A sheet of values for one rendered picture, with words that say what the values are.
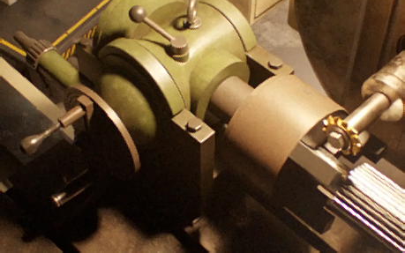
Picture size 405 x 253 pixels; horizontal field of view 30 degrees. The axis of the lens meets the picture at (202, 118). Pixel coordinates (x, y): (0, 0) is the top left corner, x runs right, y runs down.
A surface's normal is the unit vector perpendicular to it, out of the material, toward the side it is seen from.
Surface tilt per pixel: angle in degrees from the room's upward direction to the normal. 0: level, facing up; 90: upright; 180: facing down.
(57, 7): 0
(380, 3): 90
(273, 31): 0
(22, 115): 0
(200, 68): 20
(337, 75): 90
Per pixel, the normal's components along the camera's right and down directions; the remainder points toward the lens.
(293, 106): -0.02, -0.62
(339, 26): -0.71, 0.54
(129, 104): -0.13, 0.15
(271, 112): -0.25, -0.41
